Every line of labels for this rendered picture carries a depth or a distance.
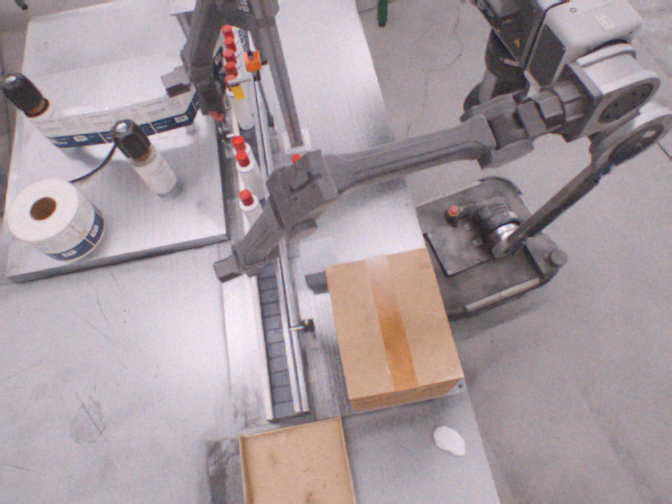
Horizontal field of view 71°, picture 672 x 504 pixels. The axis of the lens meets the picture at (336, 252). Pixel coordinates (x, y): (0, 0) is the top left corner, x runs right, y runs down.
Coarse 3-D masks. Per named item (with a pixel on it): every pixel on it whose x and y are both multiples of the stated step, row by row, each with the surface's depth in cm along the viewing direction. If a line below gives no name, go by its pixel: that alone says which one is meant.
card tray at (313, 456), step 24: (264, 432) 122; (288, 432) 122; (312, 432) 121; (336, 432) 121; (240, 456) 117; (264, 456) 120; (288, 456) 119; (312, 456) 119; (336, 456) 118; (264, 480) 117; (288, 480) 117; (312, 480) 117; (336, 480) 116
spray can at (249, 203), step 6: (240, 192) 122; (246, 192) 122; (240, 198) 122; (246, 198) 122; (252, 198) 124; (240, 204) 126; (246, 204) 124; (252, 204) 125; (258, 204) 126; (246, 210) 125; (252, 210) 125; (258, 210) 127; (246, 216) 129; (252, 216) 128; (258, 216) 129; (252, 222) 131
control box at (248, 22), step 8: (248, 0) 108; (272, 0) 115; (232, 16) 115; (240, 16) 113; (248, 16) 112; (232, 24) 117; (240, 24) 116; (248, 24) 115; (256, 24) 114; (256, 32) 116
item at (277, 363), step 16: (256, 96) 162; (240, 128) 157; (256, 144) 154; (256, 160) 151; (272, 272) 135; (272, 288) 133; (272, 304) 131; (272, 320) 129; (288, 320) 129; (272, 336) 127; (272, 352) 126; (272, 368) 124; (288, 368) 124; (272, 384) 122; (288, 384) 122; (272, 400) 121; (288, 400) 120; (288, 416) 119
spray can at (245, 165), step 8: (240, 152) 128; (240, 160) 127; (248, 160) 129; (240, 168) 130; (248, 168) 130; (256, 168) 134; (248, 176) 132; (256, 176) 135; (248, 184) 136; (256, 184) 137; (256, 192) 140
